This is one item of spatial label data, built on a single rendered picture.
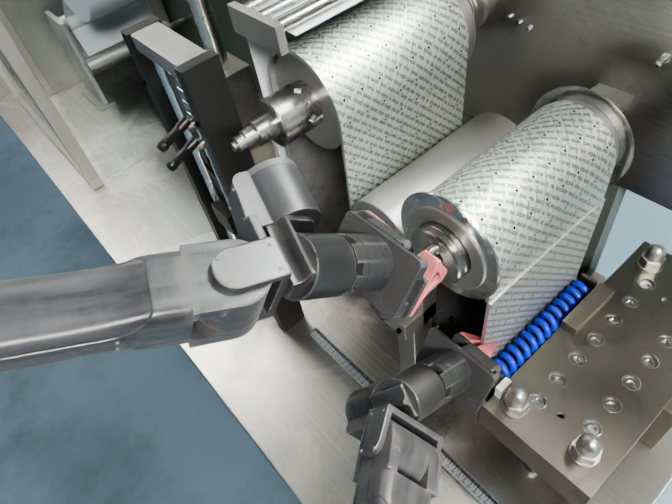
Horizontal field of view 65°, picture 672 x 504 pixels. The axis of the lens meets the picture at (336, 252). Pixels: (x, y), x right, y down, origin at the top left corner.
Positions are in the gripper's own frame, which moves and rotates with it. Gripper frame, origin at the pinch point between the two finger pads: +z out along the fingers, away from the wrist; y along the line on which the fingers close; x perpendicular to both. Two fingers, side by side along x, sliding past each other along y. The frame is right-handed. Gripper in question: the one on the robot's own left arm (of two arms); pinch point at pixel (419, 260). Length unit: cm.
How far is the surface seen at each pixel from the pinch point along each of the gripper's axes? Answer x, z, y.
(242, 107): -3, 24, -67
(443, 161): 8.6, 15.0, -11.5
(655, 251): 8.6, 40.2, 13.3
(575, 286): -1.0, 35.0, 7.7
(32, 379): -144, 27, -141
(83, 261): -118, 58, -185
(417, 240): 1.1, 2.3, -2.6
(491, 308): -2.9, 9.3, 6.6
